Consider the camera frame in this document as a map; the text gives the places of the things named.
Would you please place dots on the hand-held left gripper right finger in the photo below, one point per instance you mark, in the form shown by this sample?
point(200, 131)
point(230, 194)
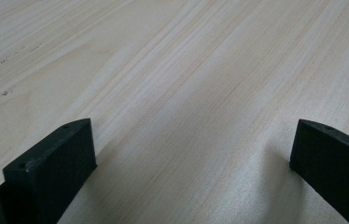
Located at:
point(334, 161)

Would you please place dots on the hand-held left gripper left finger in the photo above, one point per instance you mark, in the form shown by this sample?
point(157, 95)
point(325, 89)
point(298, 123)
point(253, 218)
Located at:
point(51, 168)

